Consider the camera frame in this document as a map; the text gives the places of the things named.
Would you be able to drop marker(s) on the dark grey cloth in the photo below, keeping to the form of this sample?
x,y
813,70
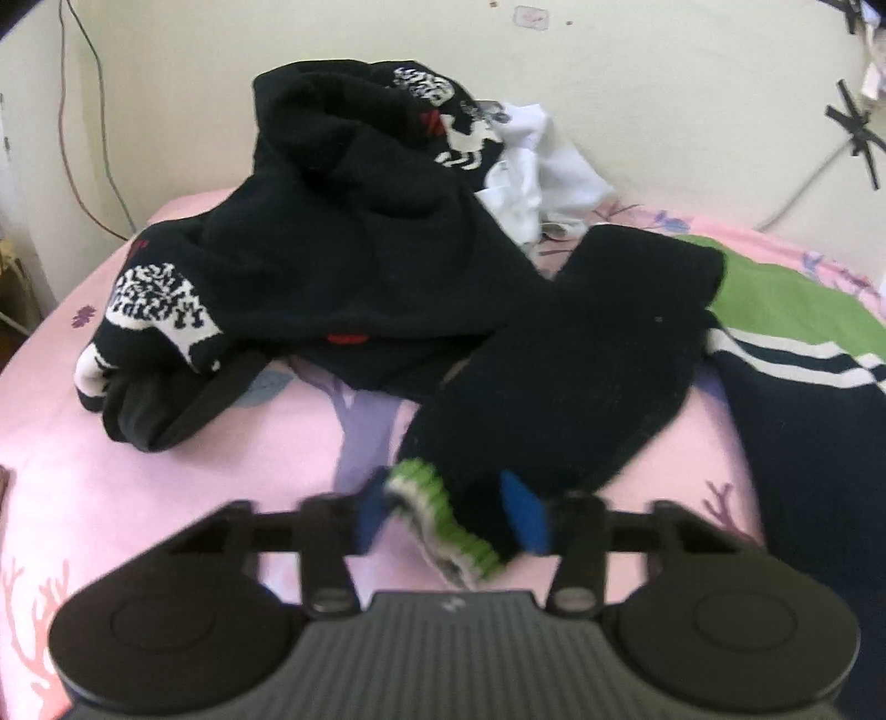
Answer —
x,y
152,415

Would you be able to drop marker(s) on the wooden furniture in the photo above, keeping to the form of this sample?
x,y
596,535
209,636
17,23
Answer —
x,y
17,284

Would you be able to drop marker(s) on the black tape cross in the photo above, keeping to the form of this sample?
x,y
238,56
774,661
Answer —
x,y
855,124

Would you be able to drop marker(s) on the white clothes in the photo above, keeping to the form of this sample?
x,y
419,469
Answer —
x,y
554,173

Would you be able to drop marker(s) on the pink floral bedsheet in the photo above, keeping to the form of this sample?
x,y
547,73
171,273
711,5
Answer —
x,y
207,471

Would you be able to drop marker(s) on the green and navy knit sweater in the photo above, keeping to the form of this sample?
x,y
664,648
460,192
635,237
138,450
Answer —
x,y
588,346

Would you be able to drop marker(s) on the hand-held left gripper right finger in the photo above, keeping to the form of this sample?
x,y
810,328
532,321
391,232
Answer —
x,y
522,509

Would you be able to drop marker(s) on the pink wall sticker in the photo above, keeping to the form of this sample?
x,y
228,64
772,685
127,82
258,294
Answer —
x,y
531,17

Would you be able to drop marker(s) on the black deer print sweater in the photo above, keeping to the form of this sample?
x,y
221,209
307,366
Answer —
x,y
346,242

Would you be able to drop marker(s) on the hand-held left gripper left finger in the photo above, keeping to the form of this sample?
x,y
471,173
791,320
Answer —
x,y
370,516

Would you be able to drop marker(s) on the white power adapter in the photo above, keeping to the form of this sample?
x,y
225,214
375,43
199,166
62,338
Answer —
x,y
873,76

